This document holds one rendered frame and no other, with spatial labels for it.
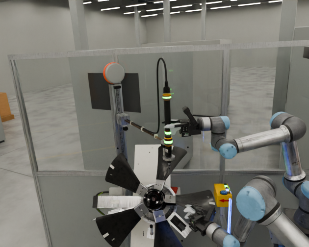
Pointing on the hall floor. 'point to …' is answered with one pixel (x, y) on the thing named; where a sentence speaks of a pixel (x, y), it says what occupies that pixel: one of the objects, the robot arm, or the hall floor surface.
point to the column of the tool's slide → (118, 135)
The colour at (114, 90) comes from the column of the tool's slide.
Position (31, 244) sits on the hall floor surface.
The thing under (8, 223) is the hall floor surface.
